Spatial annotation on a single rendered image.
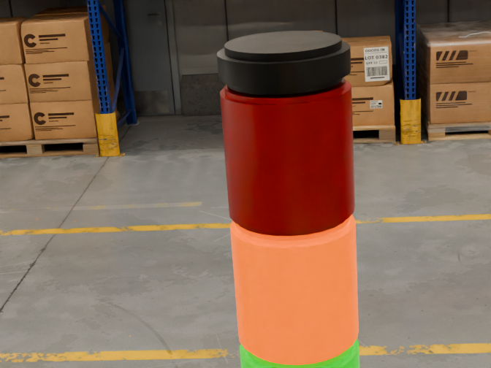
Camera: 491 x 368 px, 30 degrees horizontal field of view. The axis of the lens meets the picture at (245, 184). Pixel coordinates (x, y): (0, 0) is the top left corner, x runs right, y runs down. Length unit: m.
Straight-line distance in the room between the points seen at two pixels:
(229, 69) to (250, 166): 0.04
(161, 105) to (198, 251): 3.68
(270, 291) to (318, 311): 0.02
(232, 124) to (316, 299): 0.07
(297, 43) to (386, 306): 4.96
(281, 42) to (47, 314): 5.22
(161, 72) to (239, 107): 9.17
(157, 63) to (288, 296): 9.15
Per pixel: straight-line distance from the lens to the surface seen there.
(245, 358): 0.38
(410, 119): 8.10
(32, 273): 6.12
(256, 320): 0.36
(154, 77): 9.53
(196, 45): 9.46
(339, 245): 0.35
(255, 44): 0.34
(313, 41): 0.34
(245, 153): 0.34
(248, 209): 0.34
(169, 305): 5.43
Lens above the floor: 2.40
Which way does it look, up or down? 19 degrees down
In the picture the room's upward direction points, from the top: 4 degrees counter-clockwise
